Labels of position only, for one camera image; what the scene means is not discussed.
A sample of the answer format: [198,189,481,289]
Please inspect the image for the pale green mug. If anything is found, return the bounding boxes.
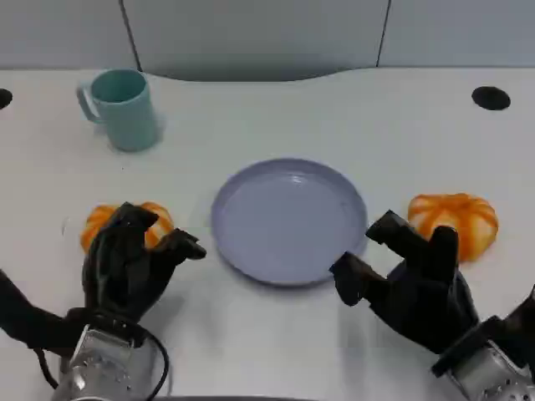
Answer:
[76,69,162,153]

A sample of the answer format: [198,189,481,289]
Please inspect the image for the lilac plate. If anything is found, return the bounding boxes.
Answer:
[210,157,369,287]

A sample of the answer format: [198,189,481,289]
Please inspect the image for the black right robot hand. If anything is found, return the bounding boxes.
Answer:
[329,209,481,357]

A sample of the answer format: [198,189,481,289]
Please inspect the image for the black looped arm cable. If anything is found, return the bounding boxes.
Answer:
[137,328,171,398]

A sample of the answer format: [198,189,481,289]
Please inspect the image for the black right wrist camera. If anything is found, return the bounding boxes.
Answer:
[491,283,535,369]

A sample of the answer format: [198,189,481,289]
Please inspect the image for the grey desk partition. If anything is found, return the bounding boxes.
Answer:
[0,0,535,83]

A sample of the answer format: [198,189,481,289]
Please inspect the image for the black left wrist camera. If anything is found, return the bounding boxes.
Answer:
[0,269,84,348]

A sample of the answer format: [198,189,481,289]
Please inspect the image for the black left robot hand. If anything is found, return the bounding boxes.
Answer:
[80,201,208,325]

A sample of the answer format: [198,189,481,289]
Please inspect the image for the orange white toy bread roll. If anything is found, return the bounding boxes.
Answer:
[407,192,500,263]
[79,201,176,254]

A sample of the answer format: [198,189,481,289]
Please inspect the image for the black thin arm cable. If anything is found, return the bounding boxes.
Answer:
[33,345,62,392]

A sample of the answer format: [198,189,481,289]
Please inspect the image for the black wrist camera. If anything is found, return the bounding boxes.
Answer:
[491,283,535,369]
[0,269,84,348]

